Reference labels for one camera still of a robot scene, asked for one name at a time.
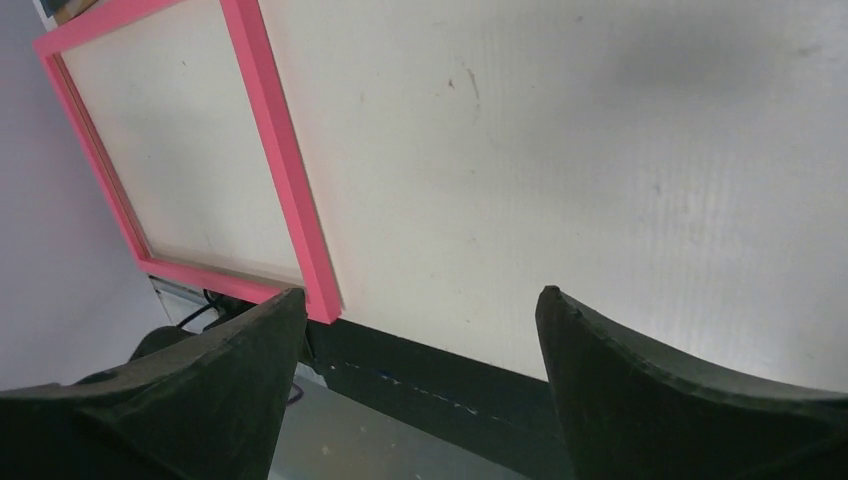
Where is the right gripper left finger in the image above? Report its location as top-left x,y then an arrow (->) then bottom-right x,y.
1,288 -> 307,479

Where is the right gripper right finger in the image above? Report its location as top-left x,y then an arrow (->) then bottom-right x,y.
535,285 -> 847,479

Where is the pink photo frame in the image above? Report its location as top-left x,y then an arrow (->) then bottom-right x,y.
33,1 -> 342,324

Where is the sunset landscape photo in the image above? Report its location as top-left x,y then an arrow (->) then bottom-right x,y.
33,0 -> 98,31

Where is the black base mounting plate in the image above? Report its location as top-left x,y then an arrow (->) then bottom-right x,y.
300,319 -> 574,479

